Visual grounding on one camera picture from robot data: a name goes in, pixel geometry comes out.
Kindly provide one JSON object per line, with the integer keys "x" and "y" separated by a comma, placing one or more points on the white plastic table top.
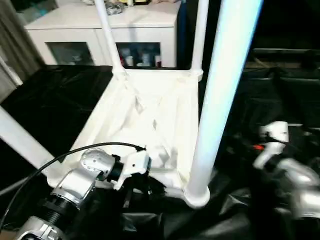
{"x": 137, "y": 112}

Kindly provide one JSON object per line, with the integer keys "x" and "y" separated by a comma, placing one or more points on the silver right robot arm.
{"x": 302, "y": 182}

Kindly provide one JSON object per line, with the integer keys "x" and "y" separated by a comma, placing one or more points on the dark metal bar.
{"x": 287, "y": 52}

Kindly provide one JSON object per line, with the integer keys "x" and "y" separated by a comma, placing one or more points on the black mat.
{"x": 50, "y": 100}

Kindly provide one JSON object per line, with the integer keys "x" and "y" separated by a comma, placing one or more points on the red bottle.
{"x": 122, "y": 60}

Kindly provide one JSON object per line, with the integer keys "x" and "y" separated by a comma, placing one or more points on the white sideboard cabinet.
{"x": 75, "y": 25}

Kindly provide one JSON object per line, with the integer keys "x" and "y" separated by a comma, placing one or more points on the dark ornament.
{"x": 116, "y": 6}

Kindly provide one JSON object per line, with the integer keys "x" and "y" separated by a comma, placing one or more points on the grey brown curtain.
{"x": 15, "y": 50}

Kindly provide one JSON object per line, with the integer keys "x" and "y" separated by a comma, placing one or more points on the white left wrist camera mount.
{"x": 135, "y": 162}

